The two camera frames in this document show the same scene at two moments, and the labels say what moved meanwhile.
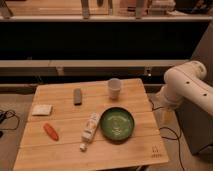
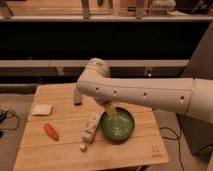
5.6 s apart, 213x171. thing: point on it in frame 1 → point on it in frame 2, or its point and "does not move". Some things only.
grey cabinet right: (194, 123) does not move
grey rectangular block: (77, 97) does not move
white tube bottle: (89, 129) does not move
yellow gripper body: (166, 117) → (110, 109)
